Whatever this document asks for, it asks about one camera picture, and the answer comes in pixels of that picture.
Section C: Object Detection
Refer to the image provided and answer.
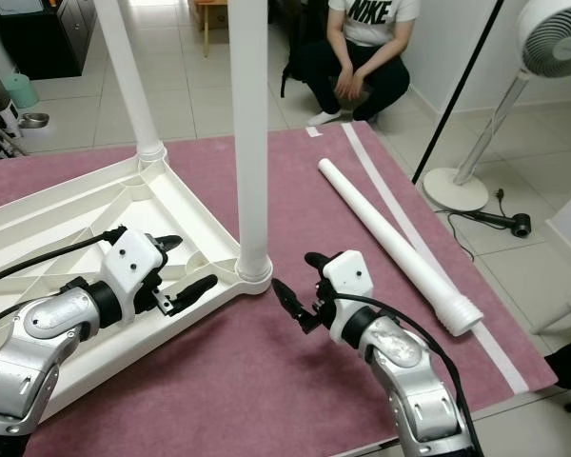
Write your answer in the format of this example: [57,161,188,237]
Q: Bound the black hair dryer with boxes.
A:
[447,189,532,239]

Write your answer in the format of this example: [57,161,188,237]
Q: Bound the pink table cloth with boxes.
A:
[0,124,558,457]

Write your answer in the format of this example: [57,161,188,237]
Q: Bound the black cabinet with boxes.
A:
[0,0,98,80]

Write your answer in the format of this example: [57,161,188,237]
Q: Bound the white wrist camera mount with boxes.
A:
[321,250,374,344]
[100,228,170,315]

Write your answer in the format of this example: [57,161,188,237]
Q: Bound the white plastic table top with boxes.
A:
[0,148,275,429]

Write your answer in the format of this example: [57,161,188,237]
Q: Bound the clothes rack with dark clothes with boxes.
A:
[0,67,30,158]

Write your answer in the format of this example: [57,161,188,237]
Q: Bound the metal pet bowl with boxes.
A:
[19,112,50,129]

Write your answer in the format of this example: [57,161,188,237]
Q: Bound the white standing fan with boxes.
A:
[422,0,571,213]

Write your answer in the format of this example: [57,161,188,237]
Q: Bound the seated person in white shirt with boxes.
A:
[281,0,423,127]

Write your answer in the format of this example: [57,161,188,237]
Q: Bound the long white tape strip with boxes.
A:
[341,122,529,396]

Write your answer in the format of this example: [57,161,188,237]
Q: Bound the white plastic table leg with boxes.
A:
[93,0,167,163]
[228,0,275,282]
[317,158,484,337]

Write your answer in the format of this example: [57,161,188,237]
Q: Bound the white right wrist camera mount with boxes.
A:
[321,250,374,344]

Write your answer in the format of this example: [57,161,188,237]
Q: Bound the black slanted pole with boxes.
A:
[411,0,505,185]

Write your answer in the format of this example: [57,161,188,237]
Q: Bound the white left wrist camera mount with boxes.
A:
[100,228,170,315]

